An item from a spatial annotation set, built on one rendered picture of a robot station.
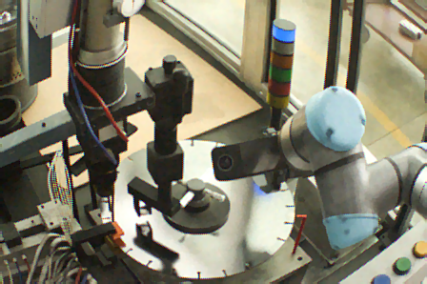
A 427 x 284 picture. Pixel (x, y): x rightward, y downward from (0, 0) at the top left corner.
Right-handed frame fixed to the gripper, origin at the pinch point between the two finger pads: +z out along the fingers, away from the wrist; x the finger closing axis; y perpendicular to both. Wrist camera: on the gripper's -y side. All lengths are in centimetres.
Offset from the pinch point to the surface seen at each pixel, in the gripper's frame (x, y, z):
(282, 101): 14.0, 13.5, 17.4
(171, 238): -8.1, -13.7, 4.1
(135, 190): 0.0, -18.0, 0.7
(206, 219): -5.7, -7.3, 4.8
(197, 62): 38, 11, 66
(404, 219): -16.4, 37.6, 12.4
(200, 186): -0.4, -7.5, 3.4
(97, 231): -5.9, -26.2, 1.7
